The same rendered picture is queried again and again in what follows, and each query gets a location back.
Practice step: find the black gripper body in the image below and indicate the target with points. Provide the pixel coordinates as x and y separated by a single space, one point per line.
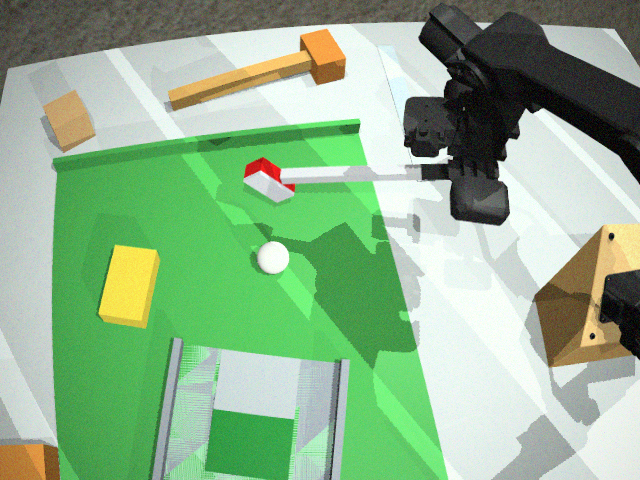
476 196

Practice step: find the white ball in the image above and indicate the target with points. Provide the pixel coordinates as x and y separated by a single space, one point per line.
272 257

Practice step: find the green mat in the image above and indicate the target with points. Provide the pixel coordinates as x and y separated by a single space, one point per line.
339 297

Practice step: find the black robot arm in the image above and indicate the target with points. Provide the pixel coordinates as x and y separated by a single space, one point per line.
511 66

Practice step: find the red putter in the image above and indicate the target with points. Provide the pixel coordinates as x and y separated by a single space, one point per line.
279 184

